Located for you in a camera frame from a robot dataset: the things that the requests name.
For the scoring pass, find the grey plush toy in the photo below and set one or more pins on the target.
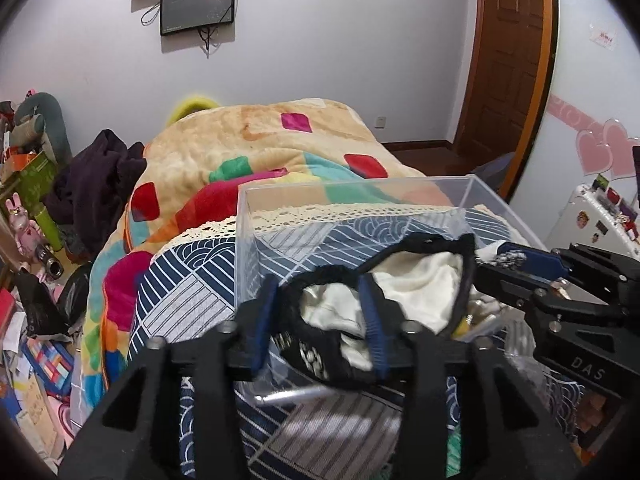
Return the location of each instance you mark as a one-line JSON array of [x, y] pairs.
[[39, 123]]

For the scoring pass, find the white stickered suitcase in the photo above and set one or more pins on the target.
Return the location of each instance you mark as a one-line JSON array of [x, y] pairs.
[[596, 215]]

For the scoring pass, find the black plastic bag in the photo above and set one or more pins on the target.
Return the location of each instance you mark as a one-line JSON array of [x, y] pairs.
[[46, 316]]

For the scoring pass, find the green cardboard box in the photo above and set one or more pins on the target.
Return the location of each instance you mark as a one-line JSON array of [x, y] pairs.
[[30, 176]]

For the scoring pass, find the colourful fleece blanket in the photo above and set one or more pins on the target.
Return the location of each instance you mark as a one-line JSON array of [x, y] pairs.
[[193, 173]]

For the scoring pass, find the pink bunny figurine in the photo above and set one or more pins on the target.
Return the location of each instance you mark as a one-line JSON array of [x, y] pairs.
[[27, 234]]

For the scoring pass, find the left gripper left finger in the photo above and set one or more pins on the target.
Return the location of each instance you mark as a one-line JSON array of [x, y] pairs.
[[132, 433]]

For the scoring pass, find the navy patterned tablecloth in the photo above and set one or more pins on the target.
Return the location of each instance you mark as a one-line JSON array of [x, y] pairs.
[[292, 428]]

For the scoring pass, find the colourful patchwork box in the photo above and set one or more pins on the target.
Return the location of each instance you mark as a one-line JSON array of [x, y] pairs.
[[51, 363]]

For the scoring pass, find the yellow plush item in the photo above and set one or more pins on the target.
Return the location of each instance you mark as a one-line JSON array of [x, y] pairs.
[[189, 106]]

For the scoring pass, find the clear plastic storage box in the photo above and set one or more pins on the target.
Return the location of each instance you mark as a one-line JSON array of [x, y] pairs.
[[286, 229]]

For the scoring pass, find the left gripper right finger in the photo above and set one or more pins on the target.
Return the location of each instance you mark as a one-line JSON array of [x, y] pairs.
[[506, 433]]

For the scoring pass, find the brown wooden door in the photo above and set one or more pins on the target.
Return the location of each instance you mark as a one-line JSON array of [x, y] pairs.
[[508, 85]]

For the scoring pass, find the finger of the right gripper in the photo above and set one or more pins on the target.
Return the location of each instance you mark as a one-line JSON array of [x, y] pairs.
[[544, 265], [506, 286]]

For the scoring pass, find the white black-trimmed tote bag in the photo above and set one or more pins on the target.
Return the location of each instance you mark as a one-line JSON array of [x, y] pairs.
[[343, 325]]

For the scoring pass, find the right hand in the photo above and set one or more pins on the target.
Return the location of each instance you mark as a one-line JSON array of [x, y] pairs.
[[589, 413]]

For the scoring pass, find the small wall monitor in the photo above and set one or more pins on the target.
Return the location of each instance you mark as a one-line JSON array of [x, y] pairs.
[[183, 15]]

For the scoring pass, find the pink heart wall decals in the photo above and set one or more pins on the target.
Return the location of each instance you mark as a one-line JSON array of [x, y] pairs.
[[601, 146]]

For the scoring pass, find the green cloth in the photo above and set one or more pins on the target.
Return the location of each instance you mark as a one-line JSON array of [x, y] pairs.
[[453, 462]]

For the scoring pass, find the red book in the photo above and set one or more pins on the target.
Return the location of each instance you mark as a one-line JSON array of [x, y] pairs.
[[7, 309]]

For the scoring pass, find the dark purple garment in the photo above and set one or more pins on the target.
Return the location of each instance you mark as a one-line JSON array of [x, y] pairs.
[[90, 194]]

